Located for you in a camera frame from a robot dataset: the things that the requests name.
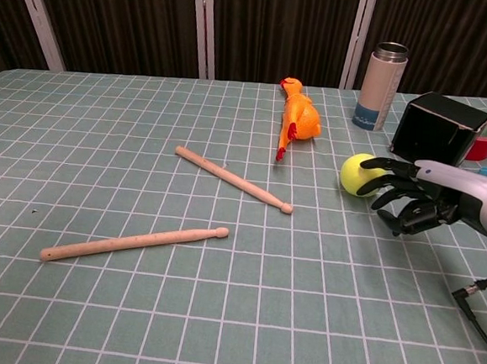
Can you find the yellow ball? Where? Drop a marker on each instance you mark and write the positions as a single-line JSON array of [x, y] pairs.
[[353, 176]]

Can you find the orange rubber chicken toy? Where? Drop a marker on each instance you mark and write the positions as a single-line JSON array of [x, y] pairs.
[[301, 117]]

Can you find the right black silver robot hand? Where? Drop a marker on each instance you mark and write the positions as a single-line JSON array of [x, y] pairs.
[[458, 190]]

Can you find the steel thermos bottle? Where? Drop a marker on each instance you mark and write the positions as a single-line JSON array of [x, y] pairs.
[[379, 87]]

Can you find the wooden drumstick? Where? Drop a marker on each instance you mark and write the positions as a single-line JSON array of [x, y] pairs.
[[235, 180], [133, 243]]

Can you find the black cardboard box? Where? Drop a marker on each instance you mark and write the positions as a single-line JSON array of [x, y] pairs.
[[433, 129]]

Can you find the white partition frame post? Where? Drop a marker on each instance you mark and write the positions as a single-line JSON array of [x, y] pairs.
[[37, 14], [358, 39], [204, 27]]

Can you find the green checkered tablecloth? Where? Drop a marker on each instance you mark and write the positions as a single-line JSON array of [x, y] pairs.
[[132, 308]]

